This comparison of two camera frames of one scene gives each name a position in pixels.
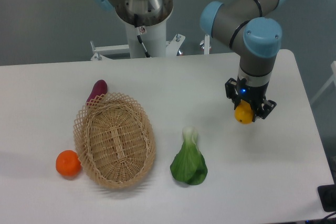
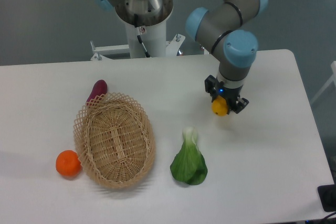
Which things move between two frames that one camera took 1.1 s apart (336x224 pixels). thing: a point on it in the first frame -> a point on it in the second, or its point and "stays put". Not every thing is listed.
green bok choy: [189, 165] stays put
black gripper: [254, 94] -> [230, 95]
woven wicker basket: [115, 140] stays put
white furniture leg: [332, 78] stays put
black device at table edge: [327, 194] stays put
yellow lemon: [243, 113] -> [219, 106]
